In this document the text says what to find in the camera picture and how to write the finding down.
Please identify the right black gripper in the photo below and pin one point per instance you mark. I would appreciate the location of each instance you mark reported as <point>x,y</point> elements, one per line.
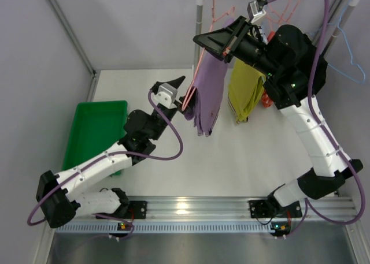
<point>233,40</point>

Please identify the pink wire hanger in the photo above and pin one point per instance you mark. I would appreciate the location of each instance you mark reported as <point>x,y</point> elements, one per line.
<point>214,15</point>

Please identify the purple trousers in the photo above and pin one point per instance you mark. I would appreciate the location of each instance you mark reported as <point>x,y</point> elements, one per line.
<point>208,95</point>

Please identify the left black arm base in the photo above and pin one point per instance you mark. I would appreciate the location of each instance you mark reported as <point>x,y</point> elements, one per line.
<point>137,210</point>

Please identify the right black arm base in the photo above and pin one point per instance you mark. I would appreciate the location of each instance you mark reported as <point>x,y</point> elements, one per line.
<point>260,210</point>

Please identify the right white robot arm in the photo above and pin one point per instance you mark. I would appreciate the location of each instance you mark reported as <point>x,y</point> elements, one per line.
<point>295,72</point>

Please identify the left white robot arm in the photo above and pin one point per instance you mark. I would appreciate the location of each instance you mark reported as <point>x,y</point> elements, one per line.
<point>63,196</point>

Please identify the pink hanger pair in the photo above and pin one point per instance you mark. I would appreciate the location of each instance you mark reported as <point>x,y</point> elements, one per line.
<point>275,19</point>

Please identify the yellow-green trousers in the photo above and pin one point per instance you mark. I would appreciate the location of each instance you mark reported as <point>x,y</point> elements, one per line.
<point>244,90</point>

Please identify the black white patterned cloth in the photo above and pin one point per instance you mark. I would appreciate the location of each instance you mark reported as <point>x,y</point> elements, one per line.
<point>263,35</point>

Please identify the green plastic bin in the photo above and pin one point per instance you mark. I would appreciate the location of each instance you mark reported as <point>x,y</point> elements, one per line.
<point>96,126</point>

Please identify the orange patterned cloth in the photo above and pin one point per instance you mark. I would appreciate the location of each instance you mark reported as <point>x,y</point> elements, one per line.
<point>265,99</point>

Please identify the black garment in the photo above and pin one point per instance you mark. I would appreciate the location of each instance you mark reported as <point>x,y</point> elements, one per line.
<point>321,67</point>

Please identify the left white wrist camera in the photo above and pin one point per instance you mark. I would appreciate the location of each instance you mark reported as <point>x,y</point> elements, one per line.
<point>166,95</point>

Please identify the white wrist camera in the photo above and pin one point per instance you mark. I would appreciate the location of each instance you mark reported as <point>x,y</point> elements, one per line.
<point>166,95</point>
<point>256,12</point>

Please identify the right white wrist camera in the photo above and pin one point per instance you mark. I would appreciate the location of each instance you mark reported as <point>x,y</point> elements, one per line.
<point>256,12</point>

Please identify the rack vertical post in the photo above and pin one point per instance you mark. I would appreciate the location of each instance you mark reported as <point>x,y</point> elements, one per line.
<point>197,57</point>

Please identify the aluminium mounting rail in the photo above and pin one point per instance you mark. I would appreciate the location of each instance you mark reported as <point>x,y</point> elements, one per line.
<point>227,208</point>

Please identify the grey slotted cable duct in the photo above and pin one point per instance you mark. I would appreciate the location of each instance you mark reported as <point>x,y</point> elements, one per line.
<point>170,227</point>

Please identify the aluminium frame strut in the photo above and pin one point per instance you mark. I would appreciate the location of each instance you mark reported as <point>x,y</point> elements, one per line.
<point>62,19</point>

